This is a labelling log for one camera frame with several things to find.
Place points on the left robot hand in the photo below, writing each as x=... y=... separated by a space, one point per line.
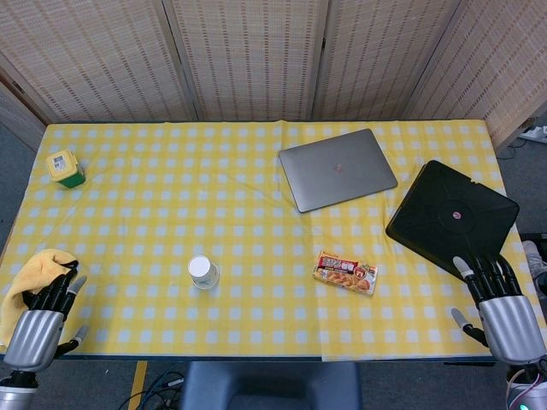
x=36 y=333

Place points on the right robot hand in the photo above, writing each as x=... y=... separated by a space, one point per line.
x=508 y=324

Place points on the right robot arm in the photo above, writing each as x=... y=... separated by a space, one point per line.
x=527 y=386

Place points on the yellow cloth towel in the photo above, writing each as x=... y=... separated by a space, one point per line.
x=30 y=273

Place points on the black square tray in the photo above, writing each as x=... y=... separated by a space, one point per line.
x=448 y=209

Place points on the yellow green lidded container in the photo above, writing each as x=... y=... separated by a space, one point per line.
x=64 y=166

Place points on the curry roux box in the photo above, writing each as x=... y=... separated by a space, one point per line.
x=346 y=272

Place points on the white power strip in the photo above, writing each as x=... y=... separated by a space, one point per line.
x=536 y=132

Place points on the yellow white checked tablecloth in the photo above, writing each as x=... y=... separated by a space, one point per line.
x=171 y=192

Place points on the woven folding screen panel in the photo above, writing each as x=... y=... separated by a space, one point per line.
x=248 y=55
x=500 y=64
x=384 y=55
x=94 y=55
x=17 y=115

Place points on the grey closed laptop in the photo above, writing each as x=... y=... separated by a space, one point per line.
x=337 y=171

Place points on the blue grey chair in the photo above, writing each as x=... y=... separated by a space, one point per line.
x=269 y=384

